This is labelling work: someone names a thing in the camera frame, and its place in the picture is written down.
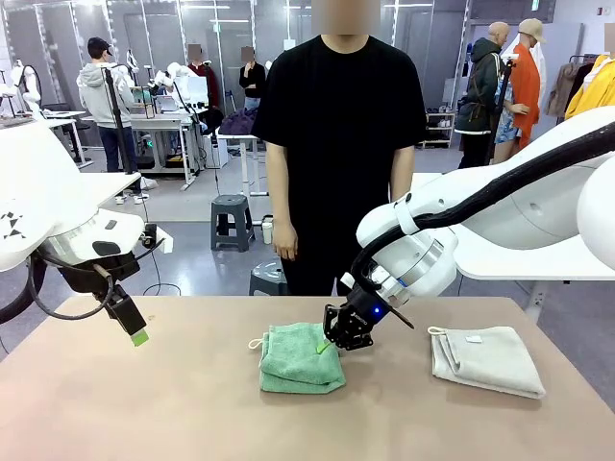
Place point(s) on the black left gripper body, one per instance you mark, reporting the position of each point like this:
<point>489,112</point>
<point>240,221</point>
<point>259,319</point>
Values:
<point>96,276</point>

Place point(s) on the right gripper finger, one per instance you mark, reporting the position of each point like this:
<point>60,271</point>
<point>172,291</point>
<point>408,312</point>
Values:
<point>356,340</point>
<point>334,322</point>

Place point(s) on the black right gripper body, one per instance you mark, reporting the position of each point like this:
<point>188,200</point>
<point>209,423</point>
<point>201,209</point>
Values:
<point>367,309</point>

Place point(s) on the green terry towel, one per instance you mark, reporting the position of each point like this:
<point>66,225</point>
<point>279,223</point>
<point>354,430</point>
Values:
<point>298,365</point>

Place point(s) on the beige terry towel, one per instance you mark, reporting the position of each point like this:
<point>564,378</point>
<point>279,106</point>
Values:
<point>485,365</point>

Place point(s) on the person's right forearm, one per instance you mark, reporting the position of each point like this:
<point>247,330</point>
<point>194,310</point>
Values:
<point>282,192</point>

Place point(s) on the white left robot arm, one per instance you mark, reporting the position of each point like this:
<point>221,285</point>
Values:
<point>38,192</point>

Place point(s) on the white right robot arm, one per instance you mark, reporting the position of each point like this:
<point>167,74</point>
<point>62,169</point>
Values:
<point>528,211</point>

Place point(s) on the person's left forearm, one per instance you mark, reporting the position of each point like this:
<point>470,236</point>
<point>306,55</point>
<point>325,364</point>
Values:
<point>402,173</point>

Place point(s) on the person's right hand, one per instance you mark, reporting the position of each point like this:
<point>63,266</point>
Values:
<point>286,242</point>

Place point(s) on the low dark grey stool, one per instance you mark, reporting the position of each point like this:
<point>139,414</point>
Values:
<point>266,281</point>

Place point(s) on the white table with rounded corner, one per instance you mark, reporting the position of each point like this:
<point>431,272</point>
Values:
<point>504,266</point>
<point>120,185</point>

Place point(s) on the white tumbler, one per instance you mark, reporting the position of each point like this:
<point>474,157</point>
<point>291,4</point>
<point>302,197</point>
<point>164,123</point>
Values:
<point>267,234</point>

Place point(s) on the tall dark grey stool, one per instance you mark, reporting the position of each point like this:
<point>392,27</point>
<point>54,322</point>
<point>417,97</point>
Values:
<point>233,204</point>

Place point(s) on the black tripod stand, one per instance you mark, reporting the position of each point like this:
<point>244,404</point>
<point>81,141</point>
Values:
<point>117,120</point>

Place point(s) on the long white desk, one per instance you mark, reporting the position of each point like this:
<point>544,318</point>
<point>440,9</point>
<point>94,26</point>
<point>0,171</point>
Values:
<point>158,122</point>

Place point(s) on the person in black t-shirt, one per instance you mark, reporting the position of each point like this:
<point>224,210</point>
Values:
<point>336,144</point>

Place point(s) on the man in grey hoodie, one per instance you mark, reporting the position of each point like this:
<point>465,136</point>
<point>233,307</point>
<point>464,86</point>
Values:
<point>101,96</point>

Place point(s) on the open laptop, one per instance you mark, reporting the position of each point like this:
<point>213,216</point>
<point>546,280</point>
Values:
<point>168,103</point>

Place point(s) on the shoe rack with shoes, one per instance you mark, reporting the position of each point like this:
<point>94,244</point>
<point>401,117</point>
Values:
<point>439,129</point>

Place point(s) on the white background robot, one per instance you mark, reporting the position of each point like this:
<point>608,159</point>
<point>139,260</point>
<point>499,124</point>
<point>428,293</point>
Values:
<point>173,77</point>
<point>31,91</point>

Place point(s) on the small white desk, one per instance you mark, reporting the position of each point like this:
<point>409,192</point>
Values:
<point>240,138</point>

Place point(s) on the purple clothes pile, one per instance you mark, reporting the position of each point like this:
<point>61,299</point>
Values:
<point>238,122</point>

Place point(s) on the person in maroon top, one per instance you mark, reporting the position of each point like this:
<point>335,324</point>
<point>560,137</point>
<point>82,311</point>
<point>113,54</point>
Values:
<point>202,77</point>

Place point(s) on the person in black sweater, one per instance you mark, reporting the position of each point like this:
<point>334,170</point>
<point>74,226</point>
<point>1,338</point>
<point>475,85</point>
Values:
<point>252,81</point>

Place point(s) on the mannequin in dark jacket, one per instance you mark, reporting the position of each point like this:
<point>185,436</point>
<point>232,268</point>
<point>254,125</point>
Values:
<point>480,86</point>

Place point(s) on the mannequin in orange garment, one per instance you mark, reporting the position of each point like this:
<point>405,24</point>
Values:
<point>526,86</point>

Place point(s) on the white hanging garment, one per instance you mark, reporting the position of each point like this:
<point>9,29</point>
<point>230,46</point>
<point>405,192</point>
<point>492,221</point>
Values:
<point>540,72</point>

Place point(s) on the clothes rack with coats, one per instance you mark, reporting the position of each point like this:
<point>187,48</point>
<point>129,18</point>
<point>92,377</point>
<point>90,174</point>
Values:
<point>562,89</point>

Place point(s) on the mannequin in yellow garment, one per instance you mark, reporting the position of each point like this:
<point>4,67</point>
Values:
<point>593,93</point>

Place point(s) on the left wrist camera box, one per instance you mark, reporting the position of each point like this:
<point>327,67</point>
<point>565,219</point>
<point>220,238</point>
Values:
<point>164,242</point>

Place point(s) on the black tripod with camera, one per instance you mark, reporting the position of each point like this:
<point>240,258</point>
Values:
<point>503,96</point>

